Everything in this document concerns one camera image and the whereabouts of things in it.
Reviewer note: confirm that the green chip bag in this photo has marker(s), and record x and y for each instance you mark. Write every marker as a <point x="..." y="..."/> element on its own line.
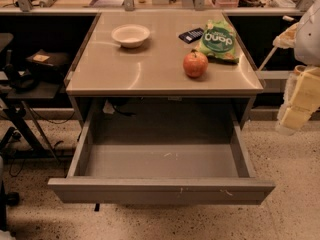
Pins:
<point x="218" y="41"/>

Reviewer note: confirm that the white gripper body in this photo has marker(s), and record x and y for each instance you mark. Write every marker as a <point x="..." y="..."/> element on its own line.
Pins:
<point x="308" y="39"/>

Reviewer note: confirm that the open grey top drawer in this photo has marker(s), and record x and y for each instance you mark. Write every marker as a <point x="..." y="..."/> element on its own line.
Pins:
<point x="160" y="152"/>

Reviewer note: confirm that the dark blue snack packet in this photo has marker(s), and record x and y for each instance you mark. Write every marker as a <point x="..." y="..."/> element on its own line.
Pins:
<point x="191" y="35"/>

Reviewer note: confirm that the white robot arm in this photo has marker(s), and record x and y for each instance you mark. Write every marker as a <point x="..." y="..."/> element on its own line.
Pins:
<point x="307" y="44"/>

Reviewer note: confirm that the white stick with black tip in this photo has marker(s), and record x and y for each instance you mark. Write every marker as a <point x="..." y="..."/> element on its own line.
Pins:
<point x="292" y="21"/>

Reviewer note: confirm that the black box with label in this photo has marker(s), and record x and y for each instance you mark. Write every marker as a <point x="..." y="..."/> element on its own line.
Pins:
<point x="58" y="60"/>

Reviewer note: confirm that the black side cart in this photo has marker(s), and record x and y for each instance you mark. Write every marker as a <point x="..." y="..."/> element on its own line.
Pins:
<point x="24" y="87"/>

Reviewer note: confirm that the red apple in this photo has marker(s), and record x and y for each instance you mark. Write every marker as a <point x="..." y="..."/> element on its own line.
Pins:
<point x="195" y="64"/>

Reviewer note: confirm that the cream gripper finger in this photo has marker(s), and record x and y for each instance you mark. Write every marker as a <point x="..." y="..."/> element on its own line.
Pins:
<point x="287" y="38"/>
<point x="308" y="93"/>

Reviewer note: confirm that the white bowl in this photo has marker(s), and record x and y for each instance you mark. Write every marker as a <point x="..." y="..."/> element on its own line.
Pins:
<point x="130" y="35"/>

